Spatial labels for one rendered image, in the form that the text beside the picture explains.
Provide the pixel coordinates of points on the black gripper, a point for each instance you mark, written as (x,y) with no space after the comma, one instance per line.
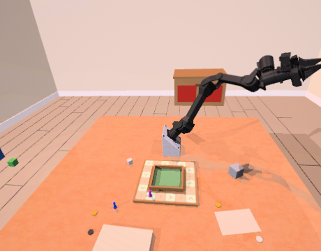
(302,68)

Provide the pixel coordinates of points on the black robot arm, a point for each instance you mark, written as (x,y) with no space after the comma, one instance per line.
(264,71)

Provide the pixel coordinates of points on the white die with black pips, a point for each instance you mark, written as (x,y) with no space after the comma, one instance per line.
(129,161)

